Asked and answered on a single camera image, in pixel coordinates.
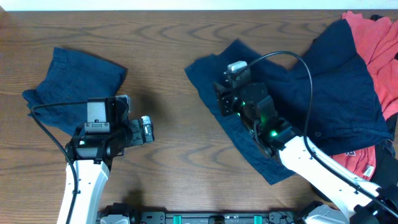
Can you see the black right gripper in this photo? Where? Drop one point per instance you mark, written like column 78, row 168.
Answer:
column 225, row 98

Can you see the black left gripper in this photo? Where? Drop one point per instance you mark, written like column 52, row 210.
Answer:
column 137, row 137

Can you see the navy blue shorts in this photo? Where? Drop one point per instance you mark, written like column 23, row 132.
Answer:
column 281, row 84
column 73, row 76

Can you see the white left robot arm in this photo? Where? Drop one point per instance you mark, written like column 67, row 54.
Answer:
column 92, row 158

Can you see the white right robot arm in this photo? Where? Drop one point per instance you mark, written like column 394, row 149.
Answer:
column 357, row 200

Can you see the folded navy blue shorts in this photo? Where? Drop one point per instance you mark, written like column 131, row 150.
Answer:
column 73, row 76

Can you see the red t-shirt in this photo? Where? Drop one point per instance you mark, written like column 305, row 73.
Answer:
column 376, row 42

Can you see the black garment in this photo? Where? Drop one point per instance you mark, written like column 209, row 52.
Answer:
column 387, row 155

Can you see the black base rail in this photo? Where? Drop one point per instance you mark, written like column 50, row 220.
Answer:
column 122, row 213

